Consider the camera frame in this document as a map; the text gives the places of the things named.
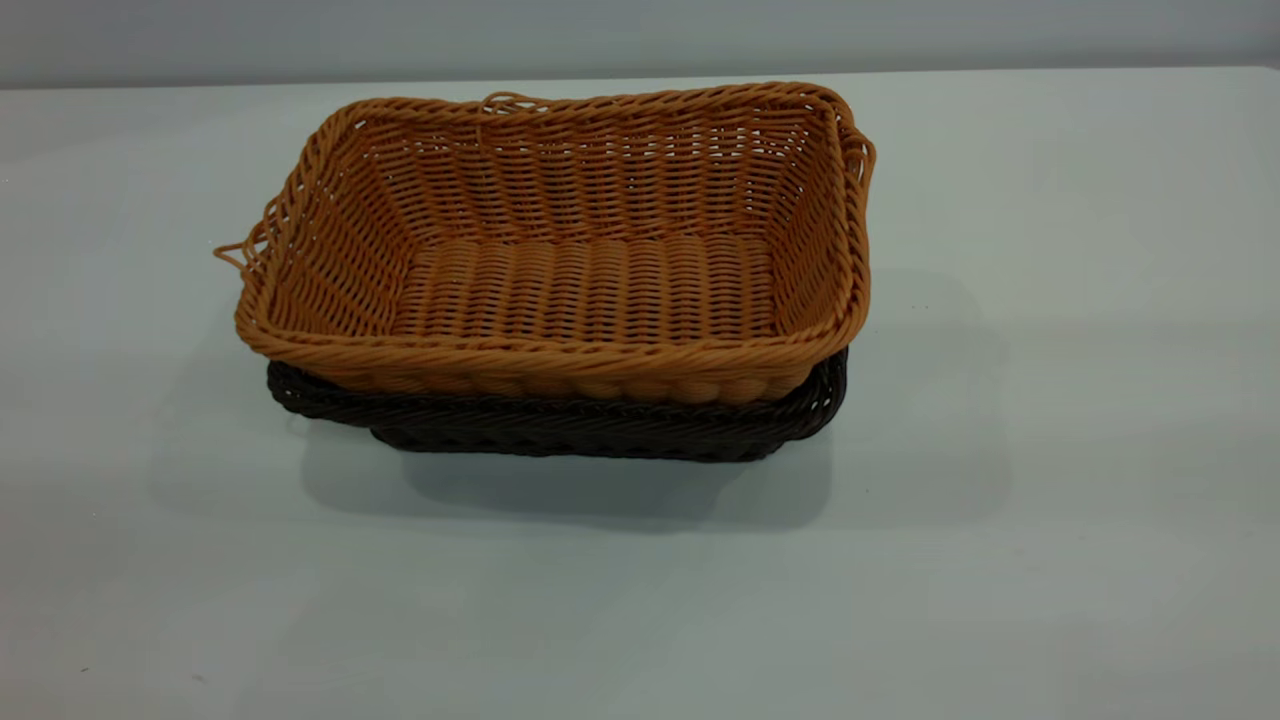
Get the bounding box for orange woven plastic basket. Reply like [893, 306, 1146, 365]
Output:
[213, 81, 877, 406]

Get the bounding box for black woven plastic basket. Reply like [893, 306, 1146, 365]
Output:
[265, 346, 850, 464]

